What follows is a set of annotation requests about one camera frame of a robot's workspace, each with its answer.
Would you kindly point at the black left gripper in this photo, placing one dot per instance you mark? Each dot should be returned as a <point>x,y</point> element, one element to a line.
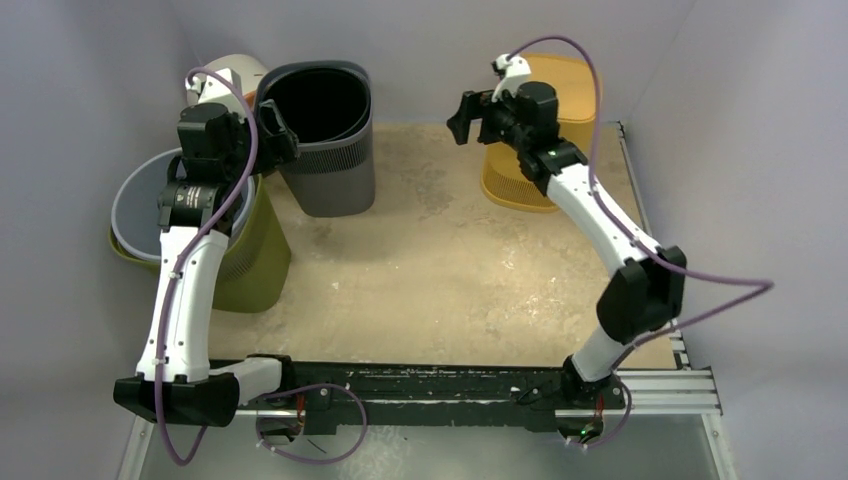
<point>279,148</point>

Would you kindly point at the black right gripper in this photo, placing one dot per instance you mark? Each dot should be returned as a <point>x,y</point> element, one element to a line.
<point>474,115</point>

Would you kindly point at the grey slatted plastic basket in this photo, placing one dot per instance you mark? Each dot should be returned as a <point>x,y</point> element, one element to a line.
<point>336,178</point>

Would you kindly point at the yellow slatted plastic basket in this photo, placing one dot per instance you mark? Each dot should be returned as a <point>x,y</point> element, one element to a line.
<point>501,180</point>

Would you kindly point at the black bucket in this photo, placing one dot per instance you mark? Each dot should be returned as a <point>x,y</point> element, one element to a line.
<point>321,104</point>

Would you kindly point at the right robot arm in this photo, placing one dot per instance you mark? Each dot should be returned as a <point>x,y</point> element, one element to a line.
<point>645,289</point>

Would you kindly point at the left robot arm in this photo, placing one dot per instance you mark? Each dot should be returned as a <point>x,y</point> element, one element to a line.
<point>173,381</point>

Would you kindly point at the white cylindrical bin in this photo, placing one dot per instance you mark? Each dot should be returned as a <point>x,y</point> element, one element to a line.
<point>243,71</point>

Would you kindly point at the olive green slatted basket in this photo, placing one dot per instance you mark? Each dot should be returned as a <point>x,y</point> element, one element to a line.
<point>255,266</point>

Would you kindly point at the light grey inner bucket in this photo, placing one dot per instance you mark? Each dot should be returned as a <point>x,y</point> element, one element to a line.
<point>134,214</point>

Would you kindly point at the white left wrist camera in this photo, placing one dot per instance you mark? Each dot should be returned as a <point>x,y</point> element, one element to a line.
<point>205,89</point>

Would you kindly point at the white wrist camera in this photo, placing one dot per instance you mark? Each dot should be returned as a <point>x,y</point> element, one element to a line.
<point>513,71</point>
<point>205,89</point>

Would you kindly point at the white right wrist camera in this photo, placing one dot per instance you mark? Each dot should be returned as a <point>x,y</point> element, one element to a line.
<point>513,71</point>

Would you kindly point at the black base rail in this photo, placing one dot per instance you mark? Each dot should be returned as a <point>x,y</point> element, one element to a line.
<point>538,399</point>

